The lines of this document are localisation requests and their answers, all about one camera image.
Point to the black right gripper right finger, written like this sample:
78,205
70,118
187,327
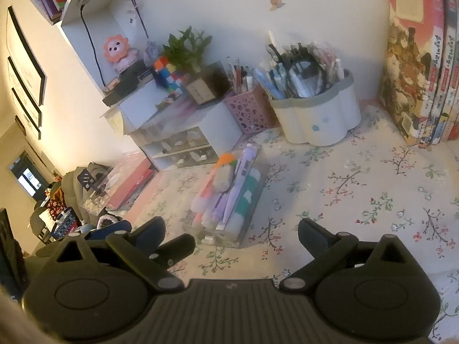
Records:
328,250

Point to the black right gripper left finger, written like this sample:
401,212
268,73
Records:
146,253

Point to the clear acrylic tray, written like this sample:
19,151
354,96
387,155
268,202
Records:
211,233

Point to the green white glue stick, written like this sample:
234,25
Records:
242,206

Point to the orange pink highlighter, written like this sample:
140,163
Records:
206,196

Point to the pink flat box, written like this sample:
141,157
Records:
126,177

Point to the white eraser block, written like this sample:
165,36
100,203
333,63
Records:
224,176

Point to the white desktop drawer organizer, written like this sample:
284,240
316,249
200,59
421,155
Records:
183,134

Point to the purple floral pen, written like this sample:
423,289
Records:
226,203

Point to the white flower-shaped pen holder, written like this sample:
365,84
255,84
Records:
322,120

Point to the pink perforated pen cup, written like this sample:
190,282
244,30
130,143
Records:
251,110

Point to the framed calligraphy sign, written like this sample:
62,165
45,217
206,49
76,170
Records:
200,91

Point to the black magnifying glass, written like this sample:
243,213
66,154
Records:
296,73

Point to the colourful cube puzzle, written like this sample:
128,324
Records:
169,76

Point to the illustrated book box set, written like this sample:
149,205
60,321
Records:
420,33

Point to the pink lion plush toy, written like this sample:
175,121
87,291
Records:
119,53

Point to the potted green bamboo plant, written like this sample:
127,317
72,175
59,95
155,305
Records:
186,51

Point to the white wall shelf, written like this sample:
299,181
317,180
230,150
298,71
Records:
87,24

